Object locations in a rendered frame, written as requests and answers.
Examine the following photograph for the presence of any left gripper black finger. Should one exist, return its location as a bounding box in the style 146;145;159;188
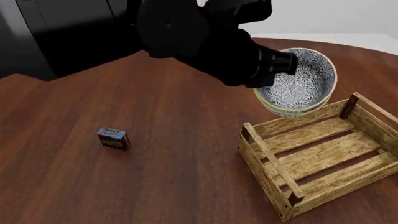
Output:
272;51;300;76

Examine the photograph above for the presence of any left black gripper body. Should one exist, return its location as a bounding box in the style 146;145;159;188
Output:
245;45;282;89

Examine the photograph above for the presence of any blue floral patterned bowl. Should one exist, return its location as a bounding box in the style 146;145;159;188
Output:
252;47;338;111
254;93;331;119

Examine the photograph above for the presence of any wooden slat tray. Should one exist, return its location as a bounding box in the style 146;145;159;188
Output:
238;91;398;222

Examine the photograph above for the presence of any chocolate pudding box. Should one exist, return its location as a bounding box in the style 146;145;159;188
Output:
97;127;131;152

